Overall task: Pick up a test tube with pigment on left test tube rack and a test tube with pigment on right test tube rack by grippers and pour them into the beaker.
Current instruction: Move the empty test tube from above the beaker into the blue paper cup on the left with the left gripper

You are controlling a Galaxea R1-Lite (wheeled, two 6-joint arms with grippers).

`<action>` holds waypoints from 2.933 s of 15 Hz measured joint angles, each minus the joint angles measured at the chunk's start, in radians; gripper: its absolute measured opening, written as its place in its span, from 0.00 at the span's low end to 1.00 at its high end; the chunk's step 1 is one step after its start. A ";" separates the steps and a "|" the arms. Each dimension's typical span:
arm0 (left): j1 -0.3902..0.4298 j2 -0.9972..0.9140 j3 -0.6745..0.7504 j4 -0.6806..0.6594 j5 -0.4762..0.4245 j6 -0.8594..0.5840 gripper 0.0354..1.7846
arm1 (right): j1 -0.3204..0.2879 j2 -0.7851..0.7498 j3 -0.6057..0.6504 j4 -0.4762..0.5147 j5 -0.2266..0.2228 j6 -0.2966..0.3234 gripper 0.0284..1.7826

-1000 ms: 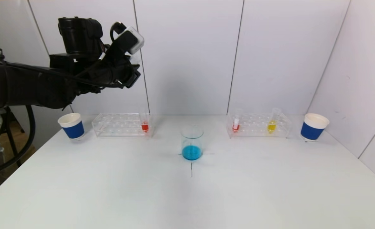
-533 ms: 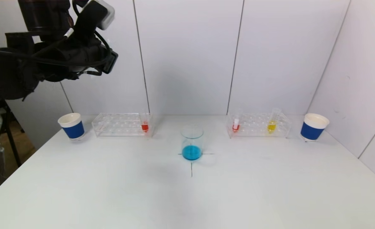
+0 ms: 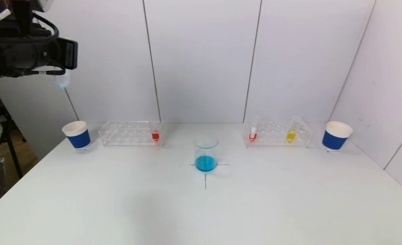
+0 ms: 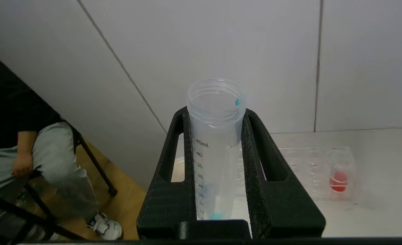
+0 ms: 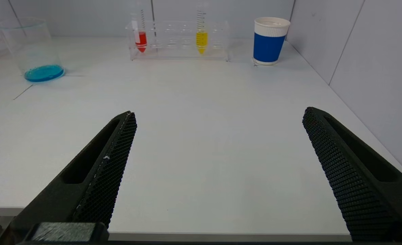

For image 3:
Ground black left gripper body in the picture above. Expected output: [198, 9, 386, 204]
[33, 37, 78, 70]

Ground blue stained plastic test tube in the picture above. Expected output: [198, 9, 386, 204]
[54, 70, 71, 91]

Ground clear acrylic test tube rack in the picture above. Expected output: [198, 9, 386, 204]
[99, 120, 165, 147]
[243, 120, 312, 148]

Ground red pigment test tube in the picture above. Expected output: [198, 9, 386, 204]
[149, 117, 161, 143]

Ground clear glass beaker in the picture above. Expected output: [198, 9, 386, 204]
[193, 134, 219, 172]

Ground red pigment tube white label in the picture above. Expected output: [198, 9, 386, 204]
[248, 117, 260, 142]

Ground yellow pigment test tube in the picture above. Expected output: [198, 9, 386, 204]
[286, 115, 302, 144]

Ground blue sleeved white paper cup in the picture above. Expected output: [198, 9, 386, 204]
[321, 121, 354, 152]
[62, 120, 92, 150]

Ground black chair legs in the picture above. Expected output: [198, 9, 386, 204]
[0, 112, 24, 180]

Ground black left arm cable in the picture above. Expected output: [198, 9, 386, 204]
[33, 13, 60, 43]

